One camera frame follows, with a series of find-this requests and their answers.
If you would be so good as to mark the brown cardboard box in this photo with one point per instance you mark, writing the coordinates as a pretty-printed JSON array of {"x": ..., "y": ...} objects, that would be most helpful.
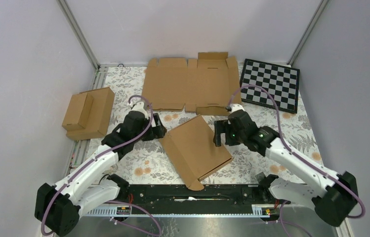
[
  {"x": 88, "y": 114},
  {"x": 191, "y": 150}
]

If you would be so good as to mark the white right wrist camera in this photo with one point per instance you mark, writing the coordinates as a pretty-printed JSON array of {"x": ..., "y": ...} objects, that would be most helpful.
[{"x": 234, "y": 108}]

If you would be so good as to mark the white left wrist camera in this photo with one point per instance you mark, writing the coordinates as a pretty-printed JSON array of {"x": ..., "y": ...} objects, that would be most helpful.
[{"x": 139, "y": 107}]

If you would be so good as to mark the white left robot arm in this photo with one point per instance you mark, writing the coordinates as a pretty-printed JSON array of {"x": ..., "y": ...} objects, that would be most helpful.
[{"x": 60, "y": 206}]

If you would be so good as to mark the black white checkerboard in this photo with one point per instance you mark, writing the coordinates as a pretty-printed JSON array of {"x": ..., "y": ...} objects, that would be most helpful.
[{"x": 282, "y": 82}]

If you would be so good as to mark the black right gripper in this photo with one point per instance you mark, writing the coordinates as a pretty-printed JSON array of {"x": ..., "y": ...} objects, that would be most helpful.
[{"x": 221, "y": 126}]

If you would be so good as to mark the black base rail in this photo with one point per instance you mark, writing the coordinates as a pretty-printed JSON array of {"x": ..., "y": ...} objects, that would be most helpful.
[{"x": 238, "y": 200}]

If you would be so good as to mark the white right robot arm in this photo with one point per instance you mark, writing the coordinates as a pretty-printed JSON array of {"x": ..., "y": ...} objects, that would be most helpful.
[{"x": 330, "y": 194}]

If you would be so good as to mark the folded brown cardboard box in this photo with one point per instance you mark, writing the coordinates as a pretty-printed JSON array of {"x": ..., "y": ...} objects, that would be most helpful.
[{"x": 88, "y": 114}]

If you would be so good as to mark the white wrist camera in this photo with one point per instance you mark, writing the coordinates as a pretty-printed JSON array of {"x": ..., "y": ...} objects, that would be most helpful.
[
  {"x": 234, "y": 108},
  {"x": 139, "y": 107}
]

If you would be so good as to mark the brown flat cardboard sheet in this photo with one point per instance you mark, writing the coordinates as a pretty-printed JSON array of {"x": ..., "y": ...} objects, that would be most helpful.
[{"x": 204, "y": 85}]

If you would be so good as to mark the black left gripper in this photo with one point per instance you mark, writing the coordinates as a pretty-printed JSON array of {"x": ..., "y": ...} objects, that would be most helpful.
[{"x": 160, "y": 130}]

